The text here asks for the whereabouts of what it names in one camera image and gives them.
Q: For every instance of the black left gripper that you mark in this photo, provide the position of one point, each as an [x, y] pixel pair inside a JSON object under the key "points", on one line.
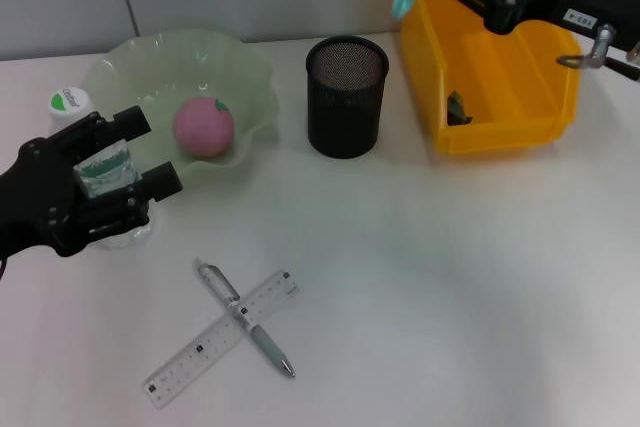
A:
{"points": [[35, 197]]}

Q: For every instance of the pink toy peach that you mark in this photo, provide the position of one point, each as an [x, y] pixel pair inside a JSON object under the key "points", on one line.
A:
{"points": [[200, 129]]}

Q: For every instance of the clear green-label water bottle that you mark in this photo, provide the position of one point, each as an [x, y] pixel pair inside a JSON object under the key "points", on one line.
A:
{"points": [[67, 102]]}

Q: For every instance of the green plastic wrapper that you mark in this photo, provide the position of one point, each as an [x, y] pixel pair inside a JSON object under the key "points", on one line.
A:
{"points": [[457, 109]]}

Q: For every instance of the pale green wavy fruit bowl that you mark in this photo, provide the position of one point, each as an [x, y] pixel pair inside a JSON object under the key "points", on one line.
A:
{"points": [[165, 62]]}

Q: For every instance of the black mesh pen holder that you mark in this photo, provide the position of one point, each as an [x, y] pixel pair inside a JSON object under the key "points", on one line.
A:
{"points": [[345, 112]]}

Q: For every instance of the clear plastic ruler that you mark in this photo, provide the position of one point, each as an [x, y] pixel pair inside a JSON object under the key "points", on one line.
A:
{"points": [[200, 352]]}

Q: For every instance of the grey silver pen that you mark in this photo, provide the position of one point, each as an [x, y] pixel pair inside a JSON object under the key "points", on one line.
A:
{"points": [[272, 352]]}

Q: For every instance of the yellow plastic bin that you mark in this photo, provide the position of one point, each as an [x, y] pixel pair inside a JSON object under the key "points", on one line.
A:
{"points": [[500, 87]]}

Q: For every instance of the right gripper silver connector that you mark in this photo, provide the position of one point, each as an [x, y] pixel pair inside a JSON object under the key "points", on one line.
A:
{"points": [[597, 47]]}

